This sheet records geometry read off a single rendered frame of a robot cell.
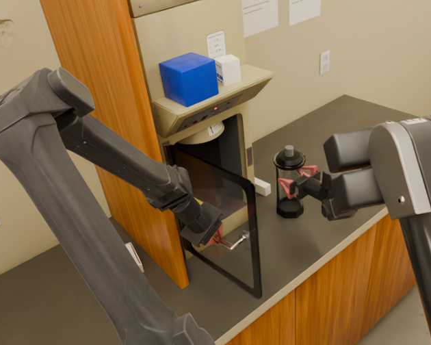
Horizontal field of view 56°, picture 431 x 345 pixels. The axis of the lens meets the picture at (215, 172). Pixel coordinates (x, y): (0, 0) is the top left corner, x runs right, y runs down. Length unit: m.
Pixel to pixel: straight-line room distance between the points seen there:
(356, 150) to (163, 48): 0.73
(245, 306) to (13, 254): 0.84
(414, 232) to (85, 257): 0.33
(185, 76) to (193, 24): 0.17
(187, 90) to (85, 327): 0.74
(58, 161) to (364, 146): 0.32
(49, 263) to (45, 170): 1.09
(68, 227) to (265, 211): 1.11
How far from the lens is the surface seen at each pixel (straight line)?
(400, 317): 2.44
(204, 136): 1.21
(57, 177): 0.47
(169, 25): 1.03
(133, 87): 0.91
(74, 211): 0.47
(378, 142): 0.35
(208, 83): 0.99
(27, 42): 1.36
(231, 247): 1.00
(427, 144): 0.34
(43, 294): 1.44
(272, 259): 1.34
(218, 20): 1.12
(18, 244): 1.59
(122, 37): 0.88
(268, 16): 1.85
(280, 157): 1.36
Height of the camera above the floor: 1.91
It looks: 34 degrees down
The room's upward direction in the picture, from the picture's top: 8 degrees counter-clockwise
